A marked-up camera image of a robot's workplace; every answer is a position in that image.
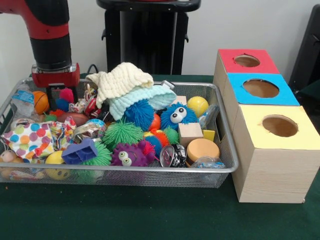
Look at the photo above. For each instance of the purple plastic block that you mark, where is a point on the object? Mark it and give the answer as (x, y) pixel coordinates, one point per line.
(80, 151)

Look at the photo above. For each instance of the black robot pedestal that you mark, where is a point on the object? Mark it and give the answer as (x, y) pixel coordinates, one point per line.
(150, 40)

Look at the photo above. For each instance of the clear plastic bottle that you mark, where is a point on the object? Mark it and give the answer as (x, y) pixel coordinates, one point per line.
(22, 100)

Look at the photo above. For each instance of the wooden cube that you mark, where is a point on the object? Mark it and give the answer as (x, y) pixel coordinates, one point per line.
(190, 134)

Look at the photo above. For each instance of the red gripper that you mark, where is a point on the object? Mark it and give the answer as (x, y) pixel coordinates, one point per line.
(56, 77)

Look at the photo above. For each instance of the wooden box with three holes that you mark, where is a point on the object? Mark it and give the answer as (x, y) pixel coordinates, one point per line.
(272, 165)

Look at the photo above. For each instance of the clear blue plastic packet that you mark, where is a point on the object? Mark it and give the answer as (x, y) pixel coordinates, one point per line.
(209, 116)

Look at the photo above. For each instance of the small orange basketball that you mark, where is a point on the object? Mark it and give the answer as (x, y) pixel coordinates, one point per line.
(40, 102)

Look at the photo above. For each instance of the small green spiky ball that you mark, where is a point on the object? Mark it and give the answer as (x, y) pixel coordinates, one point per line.
(121, 133)

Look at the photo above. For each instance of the pink spiky ball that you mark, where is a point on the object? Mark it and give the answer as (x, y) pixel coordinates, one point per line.
(66, 95)

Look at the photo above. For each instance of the blue spiky ball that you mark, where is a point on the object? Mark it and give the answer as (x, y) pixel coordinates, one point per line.
(62, 105)

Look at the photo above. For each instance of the clear crumpled plastic packet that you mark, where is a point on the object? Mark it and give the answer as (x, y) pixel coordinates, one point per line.
(208, 162)

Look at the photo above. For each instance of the cream waffle cloth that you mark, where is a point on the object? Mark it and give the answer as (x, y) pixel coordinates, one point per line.
(122, 82)

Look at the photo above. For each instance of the mint green knit cloth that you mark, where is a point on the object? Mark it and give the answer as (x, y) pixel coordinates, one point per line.
(147, 98)

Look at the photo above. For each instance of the large green spiky ball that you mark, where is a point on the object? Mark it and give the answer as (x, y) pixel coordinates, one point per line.
(104, 157)

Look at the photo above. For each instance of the brown toy football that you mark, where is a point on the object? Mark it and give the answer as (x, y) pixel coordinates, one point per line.
(75, 119)

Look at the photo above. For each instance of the clear mesh bin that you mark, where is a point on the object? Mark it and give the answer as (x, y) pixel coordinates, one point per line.
(222, 150)

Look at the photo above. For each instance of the black chair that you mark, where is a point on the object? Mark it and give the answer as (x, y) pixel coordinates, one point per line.
(307, 55)

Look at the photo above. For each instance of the yellow smiley ball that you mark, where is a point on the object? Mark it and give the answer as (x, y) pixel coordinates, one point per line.
(56, 165)

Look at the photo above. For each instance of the yellow block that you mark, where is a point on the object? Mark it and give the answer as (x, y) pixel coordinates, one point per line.
(209, 135)

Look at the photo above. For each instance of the blue globe ball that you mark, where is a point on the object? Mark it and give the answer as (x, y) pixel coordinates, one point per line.
(95, 121)

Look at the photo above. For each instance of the purple spiky ball with eyes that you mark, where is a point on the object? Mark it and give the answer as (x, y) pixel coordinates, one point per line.
(130, 155)

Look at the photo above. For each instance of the blue fuzzy ball with eyes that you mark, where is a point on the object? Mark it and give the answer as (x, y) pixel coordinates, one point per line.
(178, 115)

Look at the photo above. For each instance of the silver can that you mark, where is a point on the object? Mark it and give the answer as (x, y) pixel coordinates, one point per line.
(89, 132)

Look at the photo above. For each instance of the polka dot cloth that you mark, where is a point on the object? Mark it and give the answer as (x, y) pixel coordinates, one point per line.
(30, 139)

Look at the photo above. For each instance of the round wooden disc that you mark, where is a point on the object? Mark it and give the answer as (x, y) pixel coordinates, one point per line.
(202, 150)

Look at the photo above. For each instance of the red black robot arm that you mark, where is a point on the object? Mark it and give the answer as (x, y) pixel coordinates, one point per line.
(50, 35)

